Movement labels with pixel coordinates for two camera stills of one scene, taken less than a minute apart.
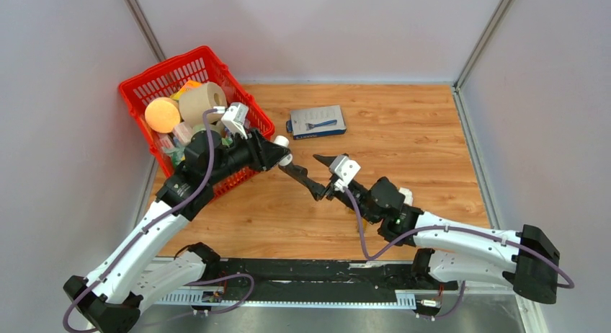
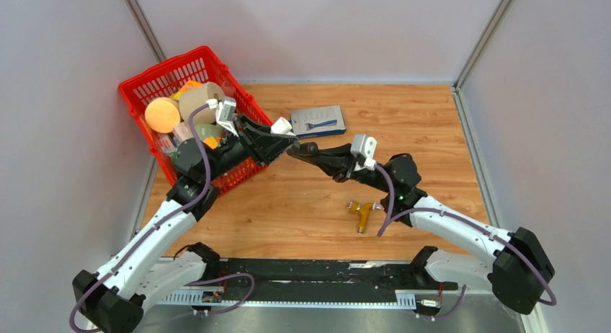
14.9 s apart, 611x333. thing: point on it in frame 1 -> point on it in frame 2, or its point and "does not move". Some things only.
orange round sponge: [162, 115] does not move
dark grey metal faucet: [297, 172] -> [303, 148]
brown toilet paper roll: [203, 98] does not move
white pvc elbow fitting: [284, 140] -> [282, 126]
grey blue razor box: [317, 122] does not move
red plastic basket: [164, 80] does not move
